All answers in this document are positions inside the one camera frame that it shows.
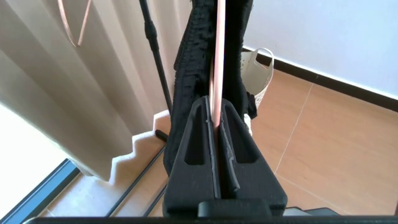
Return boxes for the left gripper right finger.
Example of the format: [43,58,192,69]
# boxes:
[221,98,289,216]

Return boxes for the pink clothes hanger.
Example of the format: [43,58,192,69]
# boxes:
[208,0,226,130]
[57,0,93,48]

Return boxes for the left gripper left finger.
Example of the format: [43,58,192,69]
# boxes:
[163,95,220,217]

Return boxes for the beige curtain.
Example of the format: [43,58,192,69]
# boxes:
[0,0,193,182]

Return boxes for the white laundry basket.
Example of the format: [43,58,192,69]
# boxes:
[241,47,275,110]

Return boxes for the black shorts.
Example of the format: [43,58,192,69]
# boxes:
[163,0,259,177]

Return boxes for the window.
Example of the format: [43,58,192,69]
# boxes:
[0,104,81,224]

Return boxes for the black clothes rack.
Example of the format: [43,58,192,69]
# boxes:
[105,0,174,217]

